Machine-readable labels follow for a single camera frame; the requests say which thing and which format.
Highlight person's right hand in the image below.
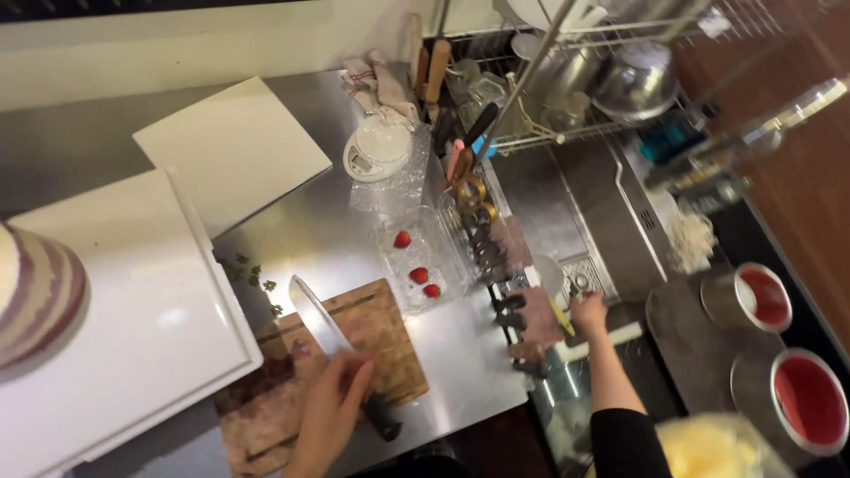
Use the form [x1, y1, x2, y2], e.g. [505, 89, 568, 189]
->
[569, 291, 609, 337]

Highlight person's left hand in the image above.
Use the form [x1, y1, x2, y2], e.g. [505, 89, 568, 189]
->
[295, 351, 377, 470]

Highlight yellow handled utensil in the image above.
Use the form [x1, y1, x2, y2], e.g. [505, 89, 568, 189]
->
[550, 299, 577, 338]

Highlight black handled chef's knife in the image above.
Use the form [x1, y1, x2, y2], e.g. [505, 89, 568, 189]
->
[288, 274, 403, 443]

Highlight pink dish cloth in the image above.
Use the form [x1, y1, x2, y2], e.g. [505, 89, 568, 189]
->
[507, 285, 567, 363]

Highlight white spatula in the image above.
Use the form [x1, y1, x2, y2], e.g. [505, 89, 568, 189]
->
[556, 321, 645, 363]

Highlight grey metal baking sheet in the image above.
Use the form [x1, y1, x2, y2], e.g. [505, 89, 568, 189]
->
[645, 274, 788, 416]

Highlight white scrubber sponge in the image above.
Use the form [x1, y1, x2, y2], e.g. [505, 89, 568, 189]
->
[666, 211, 719, 274]

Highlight clear utensil organiser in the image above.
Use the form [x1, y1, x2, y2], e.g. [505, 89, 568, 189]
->
[437, 175, 533, 283]

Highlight clear plastic container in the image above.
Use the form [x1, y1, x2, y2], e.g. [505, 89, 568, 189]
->
[372, 205, 474, 317]

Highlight small round pan red filling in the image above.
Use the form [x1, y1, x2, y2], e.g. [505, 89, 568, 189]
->
[700, 262, 794, 333]

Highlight blue sponge holder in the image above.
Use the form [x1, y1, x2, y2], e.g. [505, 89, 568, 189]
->
[639, 122, 706, 165]

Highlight yellow cloth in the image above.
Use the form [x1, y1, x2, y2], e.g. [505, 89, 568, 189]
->
[654, 412, 794, 478]

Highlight wooden cutting board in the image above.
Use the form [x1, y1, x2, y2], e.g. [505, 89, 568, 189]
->
[214, 278, 431, 478]

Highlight clear plastic wrap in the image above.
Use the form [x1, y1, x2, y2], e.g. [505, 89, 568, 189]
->
[348, 123, 434, 215]

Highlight steel mixing bowl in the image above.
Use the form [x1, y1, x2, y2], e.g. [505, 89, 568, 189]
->
[590, 41, 680, 122]

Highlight large round pan red filling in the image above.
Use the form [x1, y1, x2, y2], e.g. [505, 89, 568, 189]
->
[730, 347, 850, 459]

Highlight white kitchen scale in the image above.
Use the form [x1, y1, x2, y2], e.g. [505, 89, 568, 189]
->
[343, 116, 415, 184]

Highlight wooden rolling pin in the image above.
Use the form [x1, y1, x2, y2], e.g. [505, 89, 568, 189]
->
[424, 39, 453, 123]

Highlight white red striped towel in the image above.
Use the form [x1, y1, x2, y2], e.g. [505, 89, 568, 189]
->
[341, 49, 421, 124]

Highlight green herb leaves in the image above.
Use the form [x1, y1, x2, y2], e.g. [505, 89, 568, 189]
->
[221, 252, 285, 318]

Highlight white square board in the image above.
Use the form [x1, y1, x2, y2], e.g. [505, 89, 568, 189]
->
[132, 76, 334, 240]

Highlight large white tray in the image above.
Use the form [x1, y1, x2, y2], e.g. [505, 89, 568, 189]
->
[0, 167, 265, 478]

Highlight purple striped cake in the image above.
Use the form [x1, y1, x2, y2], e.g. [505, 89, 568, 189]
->
[0, 222, 90, 370]

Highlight row of black handled knives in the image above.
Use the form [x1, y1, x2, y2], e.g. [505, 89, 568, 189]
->
[489, 284, 551, 381]

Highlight pink handled scissors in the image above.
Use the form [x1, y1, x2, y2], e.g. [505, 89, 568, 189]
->
[445, 101, 500, 193]

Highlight wire dish rack with dishes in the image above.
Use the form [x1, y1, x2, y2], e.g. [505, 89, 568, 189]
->
[425, 0, 850, 158]

